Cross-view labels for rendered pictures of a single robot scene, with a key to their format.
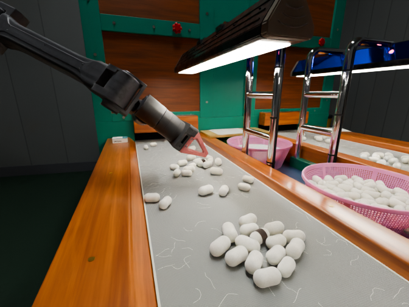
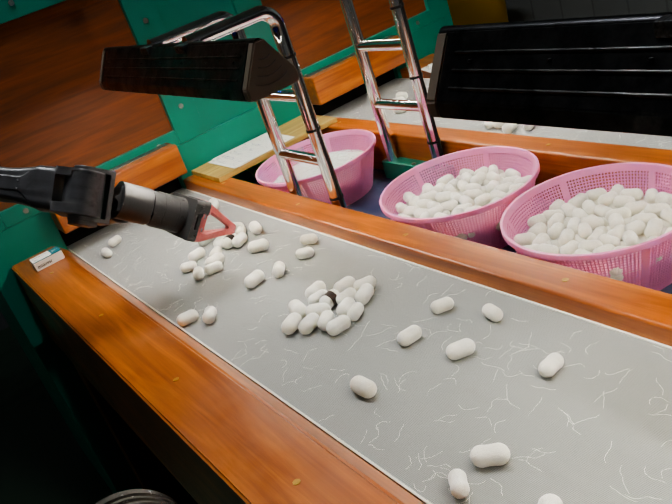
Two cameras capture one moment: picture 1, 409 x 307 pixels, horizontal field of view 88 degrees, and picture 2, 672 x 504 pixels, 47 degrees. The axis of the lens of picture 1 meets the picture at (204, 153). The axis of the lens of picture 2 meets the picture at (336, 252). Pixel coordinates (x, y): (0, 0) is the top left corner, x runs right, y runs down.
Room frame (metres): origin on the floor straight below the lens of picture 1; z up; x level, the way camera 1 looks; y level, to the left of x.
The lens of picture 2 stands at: (-0.67, 0.02, 1.25)
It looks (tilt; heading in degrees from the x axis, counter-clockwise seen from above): 25 degrees down; 352
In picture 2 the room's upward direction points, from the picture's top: 19 degrees counter-clockwise
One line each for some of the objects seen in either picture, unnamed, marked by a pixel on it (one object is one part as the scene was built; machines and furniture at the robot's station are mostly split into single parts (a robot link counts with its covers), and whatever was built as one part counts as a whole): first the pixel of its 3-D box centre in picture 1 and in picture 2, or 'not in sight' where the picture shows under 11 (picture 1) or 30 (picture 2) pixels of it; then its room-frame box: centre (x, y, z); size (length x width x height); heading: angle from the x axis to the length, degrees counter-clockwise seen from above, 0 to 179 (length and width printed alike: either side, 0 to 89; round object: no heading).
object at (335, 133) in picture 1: (336, 112); (421, 60); (0.77, -0.47, 0.90); 0.20 x 0.19 x 0.45; 19
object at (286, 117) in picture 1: (283, 117); (356, 68); (1.24, -0.46, 0.83); 0.30 x 0.06 x 0.07; 109
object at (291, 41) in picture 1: (211, 49); (174, 65); (0.62, -0.02, 1.08); 0.62 x 0.08 x 0.07; 19
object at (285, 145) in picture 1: (257, 151); (321, 175); (0.87, -0.23, 0.72); 0.27 x 0.27 x 0.10
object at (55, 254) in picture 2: (120, 139); (47, 258); (0.88, 0.36, 0.78); 0.06 x 0.04 x 0.02; 109
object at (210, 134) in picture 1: (235, 132); (264, 145); (1.08, -0.16, 0.77); 0.33 x 0.15 x 0.01; 109
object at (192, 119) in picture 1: (166, 123); (117, 186); (1.02, 0.18, 0.83); 0.30 x 0.06 x 0.07; 109
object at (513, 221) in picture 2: not in sight; (603, 235); (0.19, -0.46, 0.72); 0.27 x 0.27 x 0.10
